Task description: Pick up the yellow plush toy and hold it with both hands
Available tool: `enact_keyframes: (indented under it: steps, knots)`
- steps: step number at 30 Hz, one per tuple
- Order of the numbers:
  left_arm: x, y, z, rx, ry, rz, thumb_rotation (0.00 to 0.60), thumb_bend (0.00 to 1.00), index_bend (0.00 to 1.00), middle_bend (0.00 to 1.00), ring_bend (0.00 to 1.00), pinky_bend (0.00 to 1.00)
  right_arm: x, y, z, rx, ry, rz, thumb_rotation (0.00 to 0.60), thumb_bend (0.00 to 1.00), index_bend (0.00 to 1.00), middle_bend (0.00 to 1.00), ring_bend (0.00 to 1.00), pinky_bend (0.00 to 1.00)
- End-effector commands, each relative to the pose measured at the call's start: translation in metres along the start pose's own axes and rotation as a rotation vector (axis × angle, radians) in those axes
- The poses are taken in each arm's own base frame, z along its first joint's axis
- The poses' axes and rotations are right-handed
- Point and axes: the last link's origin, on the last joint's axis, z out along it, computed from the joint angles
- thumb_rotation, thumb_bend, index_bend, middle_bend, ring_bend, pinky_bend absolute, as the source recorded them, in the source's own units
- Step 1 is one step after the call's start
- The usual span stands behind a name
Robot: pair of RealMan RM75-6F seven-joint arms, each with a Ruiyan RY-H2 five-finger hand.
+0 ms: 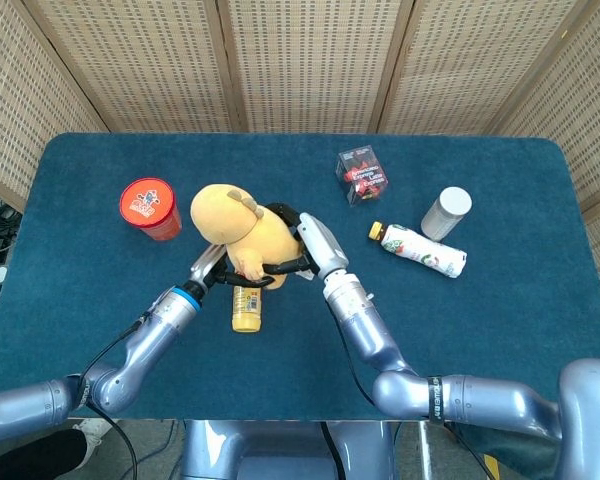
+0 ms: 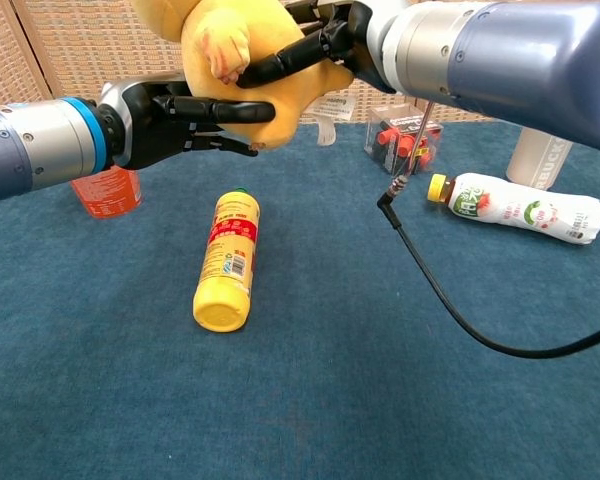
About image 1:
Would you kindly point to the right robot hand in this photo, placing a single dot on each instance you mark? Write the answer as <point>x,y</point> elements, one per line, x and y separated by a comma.
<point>320,242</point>

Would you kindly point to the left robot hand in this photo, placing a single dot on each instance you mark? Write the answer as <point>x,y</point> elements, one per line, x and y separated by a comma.
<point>205,265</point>

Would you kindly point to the yellow plush dinosaur toy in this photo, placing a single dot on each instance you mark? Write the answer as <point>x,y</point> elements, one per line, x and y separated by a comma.
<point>220,215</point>

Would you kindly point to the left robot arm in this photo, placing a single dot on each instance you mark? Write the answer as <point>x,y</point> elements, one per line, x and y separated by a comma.
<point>145,345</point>

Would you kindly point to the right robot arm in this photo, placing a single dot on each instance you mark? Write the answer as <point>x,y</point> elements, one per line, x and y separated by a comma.
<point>370,340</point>

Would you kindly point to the yellow plastic bottle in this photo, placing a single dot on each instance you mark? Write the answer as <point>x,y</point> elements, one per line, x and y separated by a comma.
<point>247,312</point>

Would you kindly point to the dark snack box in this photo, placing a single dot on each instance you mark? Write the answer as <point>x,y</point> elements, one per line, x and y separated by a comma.
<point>362,172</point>

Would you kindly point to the orange tub with red lid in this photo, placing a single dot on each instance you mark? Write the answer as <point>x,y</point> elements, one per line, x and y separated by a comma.
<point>147,202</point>

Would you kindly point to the white drink bottle yellow cap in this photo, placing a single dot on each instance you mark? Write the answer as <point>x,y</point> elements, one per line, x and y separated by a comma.
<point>420,250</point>

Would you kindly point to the grey white-lidded can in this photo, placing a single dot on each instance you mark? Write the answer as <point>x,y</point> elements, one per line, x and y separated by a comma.
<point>445,215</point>

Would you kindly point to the blue table cloth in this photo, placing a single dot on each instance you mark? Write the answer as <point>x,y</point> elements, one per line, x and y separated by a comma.
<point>430,325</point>

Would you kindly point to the woven rattan folding screen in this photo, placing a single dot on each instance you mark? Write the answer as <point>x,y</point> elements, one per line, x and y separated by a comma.
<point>305,60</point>

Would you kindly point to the grey-blue robot torso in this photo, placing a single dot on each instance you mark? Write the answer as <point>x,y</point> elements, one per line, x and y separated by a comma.
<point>260,450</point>

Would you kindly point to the white metal table leg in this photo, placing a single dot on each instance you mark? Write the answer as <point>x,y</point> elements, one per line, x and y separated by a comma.
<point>423,450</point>

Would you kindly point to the black trouser leg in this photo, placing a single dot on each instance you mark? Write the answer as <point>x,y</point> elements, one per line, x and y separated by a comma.
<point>30,457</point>

